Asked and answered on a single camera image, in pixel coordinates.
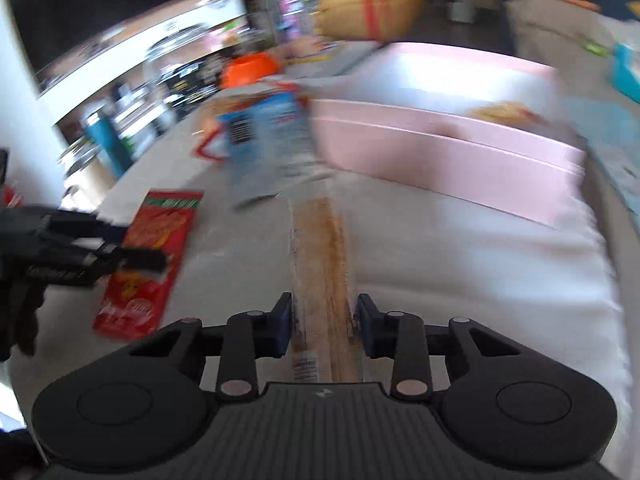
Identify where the yellow snack packet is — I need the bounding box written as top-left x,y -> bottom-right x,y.
469,101 -> 547,129

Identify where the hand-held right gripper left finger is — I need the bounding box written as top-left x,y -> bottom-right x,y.
129,292 -> 293,402

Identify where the yellow plush with red ribbon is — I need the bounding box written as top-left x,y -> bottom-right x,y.
316,0 -> 427,42

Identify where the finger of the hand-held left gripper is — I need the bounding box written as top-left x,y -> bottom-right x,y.
70,242 -> 169,277
37,214 -> 129,250

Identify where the teal box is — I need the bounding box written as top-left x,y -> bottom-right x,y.
606,42 -> 640,97

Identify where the blue snack packet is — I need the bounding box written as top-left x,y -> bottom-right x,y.
217,89 -> 332,211

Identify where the black television screen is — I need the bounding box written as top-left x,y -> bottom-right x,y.
0,0 -> 223,98

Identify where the person's left hand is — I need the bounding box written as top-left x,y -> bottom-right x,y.
0,280 -> 45,362

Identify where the red snack packet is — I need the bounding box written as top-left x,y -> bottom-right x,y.
92,189 -> 205,342

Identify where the orange pumpkin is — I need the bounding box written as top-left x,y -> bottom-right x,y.
219,52 -> 282,90

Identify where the cluttered shelf unit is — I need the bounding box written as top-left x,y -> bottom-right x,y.
56,7 -> 263,178

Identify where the teal bottle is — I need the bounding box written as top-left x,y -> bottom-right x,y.
81,111 -> 132,179

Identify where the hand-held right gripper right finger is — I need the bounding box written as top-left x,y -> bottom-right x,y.
354,294 -> 521,402

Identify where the clear wafer pack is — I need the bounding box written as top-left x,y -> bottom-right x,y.
289,194 -> 362,386

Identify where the pink box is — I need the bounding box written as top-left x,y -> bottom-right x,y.
309,42 -> 590,231

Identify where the blue patterned cloth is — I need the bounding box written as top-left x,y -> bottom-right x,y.
574,99 -> 640,203

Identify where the sofa with grey cover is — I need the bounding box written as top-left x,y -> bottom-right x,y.
504,0 -> 640,211

